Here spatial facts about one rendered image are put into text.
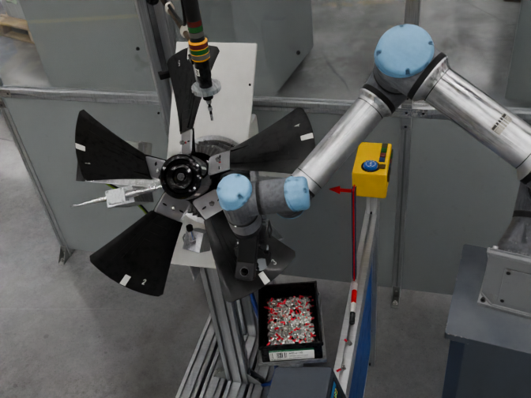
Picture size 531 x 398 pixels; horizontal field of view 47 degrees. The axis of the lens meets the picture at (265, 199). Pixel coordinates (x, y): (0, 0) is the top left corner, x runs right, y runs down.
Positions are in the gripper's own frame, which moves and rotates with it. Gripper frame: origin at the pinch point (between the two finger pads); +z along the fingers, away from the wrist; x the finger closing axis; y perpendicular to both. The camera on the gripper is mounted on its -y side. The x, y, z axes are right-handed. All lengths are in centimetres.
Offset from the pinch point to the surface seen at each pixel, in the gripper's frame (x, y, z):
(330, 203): -2, 68, 74
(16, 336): 137, 1, 109
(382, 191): -27.3, 35.7, 12.8
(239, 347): 21, 3, 75
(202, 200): 17.5, 14.4, -7.5
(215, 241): 11.8, 4.3, -4.8
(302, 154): -8.6, 25.5, -16.4
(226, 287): 7.2, -6.2, 0.0
